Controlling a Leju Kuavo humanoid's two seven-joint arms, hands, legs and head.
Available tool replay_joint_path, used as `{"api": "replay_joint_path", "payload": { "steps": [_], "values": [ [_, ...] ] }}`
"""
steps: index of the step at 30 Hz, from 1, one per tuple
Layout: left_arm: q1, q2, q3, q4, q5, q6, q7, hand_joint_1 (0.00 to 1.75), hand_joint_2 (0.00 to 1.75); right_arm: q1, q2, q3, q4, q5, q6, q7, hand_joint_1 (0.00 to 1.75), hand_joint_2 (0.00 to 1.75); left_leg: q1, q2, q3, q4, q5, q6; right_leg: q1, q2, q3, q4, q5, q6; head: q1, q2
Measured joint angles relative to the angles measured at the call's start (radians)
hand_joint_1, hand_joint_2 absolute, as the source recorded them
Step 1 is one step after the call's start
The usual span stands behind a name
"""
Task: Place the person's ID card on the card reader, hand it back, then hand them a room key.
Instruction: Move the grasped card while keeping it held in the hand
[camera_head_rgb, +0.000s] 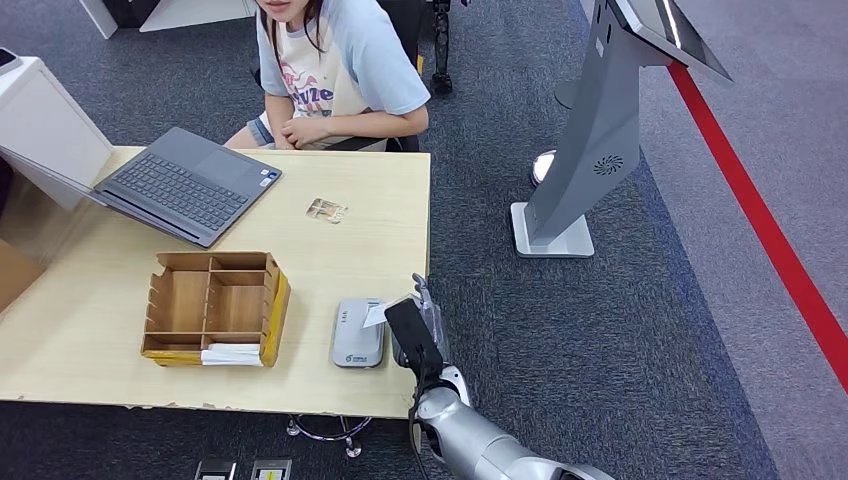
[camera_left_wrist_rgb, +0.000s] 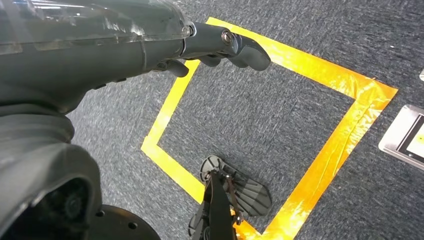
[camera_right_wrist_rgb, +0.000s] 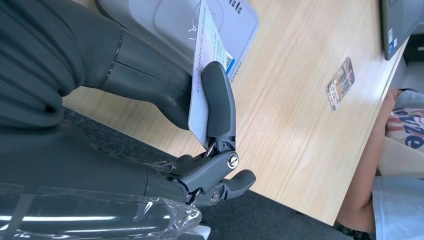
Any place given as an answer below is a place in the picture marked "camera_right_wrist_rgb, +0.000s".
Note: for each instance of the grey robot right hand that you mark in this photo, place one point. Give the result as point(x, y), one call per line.
point(99, 172)

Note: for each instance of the grey card reader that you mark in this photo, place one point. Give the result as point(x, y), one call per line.
point(165, 26)

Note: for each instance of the person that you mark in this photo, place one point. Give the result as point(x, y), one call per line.
point(397, 205)

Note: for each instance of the grey laptop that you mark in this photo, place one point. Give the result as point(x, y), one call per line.
point(397, 26)

